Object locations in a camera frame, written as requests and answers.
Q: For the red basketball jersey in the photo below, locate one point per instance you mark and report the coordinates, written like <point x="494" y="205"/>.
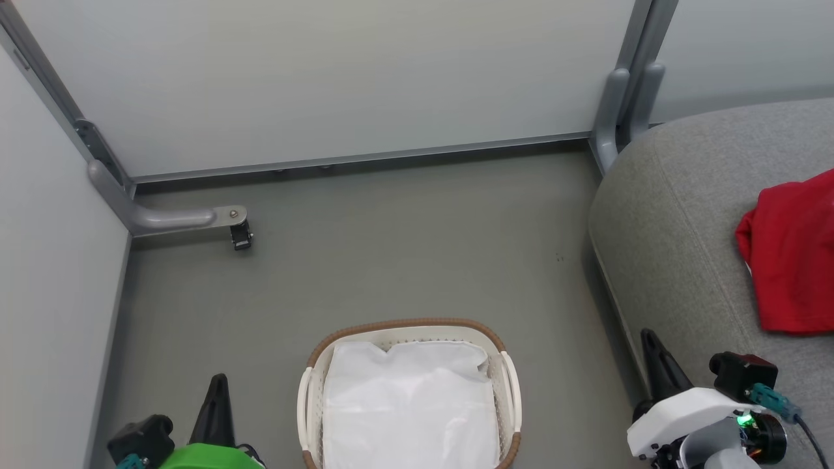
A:
<point x="795" y="260"/>

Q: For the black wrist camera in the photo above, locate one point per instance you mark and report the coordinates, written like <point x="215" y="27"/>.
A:
<point x="743" y="374"/>
<point x="140" y="440"/>

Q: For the long grey partition support foot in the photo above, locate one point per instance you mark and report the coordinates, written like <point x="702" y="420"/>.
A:
<point x="169" y="218"/>

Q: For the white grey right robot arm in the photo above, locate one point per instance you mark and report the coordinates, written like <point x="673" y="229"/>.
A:
<point x="717" y="449"/>

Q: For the grey straight partition post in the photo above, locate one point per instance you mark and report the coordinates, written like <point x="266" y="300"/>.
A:
<point x="645" y="32"/>

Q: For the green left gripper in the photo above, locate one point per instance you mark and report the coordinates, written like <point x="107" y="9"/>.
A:
<point x="202" y="457"/>

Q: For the short grey partition support foot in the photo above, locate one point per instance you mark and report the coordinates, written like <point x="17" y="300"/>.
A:
<point x="609" y="117"/>
<point x="648" y="91"/>

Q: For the grey fabric sofa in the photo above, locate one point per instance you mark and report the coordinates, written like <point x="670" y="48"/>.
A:
<point x="677" y="228"/>

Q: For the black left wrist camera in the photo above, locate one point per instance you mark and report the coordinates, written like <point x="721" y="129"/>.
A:
<point x="140" y="440"/>

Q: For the grey partition bottom rail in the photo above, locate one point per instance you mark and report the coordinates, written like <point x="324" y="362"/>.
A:
<point x="358" y="159"/>

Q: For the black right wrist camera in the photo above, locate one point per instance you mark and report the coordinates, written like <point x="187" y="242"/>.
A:
<point x="743" y="374"/>

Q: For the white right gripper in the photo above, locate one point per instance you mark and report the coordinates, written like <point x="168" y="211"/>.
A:
<point x="677" y="417"/>

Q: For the black caster wheel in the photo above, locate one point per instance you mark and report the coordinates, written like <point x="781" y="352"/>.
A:
<point x="241" y="238"/>

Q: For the grey hinged partition corner post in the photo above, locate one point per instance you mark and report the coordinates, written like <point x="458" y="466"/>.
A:
<point x="39" y="65"/>

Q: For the white cloth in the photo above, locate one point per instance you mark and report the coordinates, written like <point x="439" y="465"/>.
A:
<point x="410" y="404"/>

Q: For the white laundry basket brown rim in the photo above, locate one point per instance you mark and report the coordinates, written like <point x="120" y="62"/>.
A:
<point x="511" y="391"/>

